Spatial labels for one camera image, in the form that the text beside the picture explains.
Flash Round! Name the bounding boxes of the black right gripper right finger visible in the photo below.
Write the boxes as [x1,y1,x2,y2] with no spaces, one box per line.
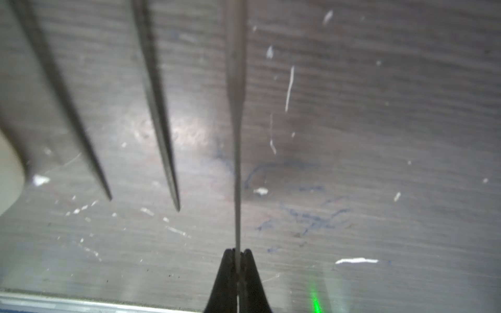
[238,249,273,313]

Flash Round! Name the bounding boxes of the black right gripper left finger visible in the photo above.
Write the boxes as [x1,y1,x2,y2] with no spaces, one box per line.
[204,249,237,313]

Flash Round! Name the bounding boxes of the file with yellow handle seven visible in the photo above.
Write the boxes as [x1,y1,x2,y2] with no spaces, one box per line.
[1,1,113,200]

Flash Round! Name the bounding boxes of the white plastic storage box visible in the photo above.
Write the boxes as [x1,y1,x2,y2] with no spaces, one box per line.
[0,131,26,215]

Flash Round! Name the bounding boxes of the file with yellow handle two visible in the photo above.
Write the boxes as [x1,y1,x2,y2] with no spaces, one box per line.
[225,0,247,273]

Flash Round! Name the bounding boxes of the file with yellow handle six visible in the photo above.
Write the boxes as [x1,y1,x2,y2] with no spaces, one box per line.
[127,1,181,212]

